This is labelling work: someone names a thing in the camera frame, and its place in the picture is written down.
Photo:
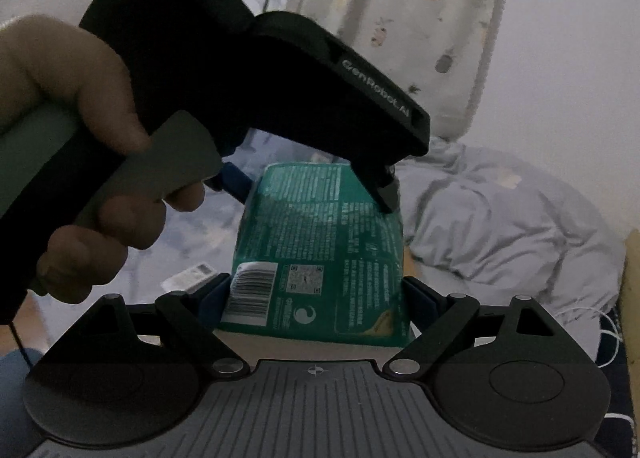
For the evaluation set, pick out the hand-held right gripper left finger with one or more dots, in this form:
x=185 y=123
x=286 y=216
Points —
x=212 y=303

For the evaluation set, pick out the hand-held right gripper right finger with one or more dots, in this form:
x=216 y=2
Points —
x=422 y=305

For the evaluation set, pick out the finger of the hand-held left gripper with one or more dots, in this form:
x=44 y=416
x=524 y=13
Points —
x=382 y=185
x=232 y=183

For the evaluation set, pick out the green tissue pack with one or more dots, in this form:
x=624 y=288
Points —
x=310 y=248

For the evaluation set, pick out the person's left hand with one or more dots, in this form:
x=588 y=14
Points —
x=75 y=68

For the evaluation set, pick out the white remote control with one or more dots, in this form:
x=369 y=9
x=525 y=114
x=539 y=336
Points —
x=192 y=275

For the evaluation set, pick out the grey duvet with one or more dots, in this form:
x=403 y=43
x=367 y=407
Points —
x=500 y=218

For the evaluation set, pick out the pineapple print curtain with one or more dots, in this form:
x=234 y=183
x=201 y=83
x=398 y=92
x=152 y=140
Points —
x=400 y=13

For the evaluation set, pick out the wooden headboard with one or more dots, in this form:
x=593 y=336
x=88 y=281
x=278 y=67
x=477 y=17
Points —
x=631 y=278

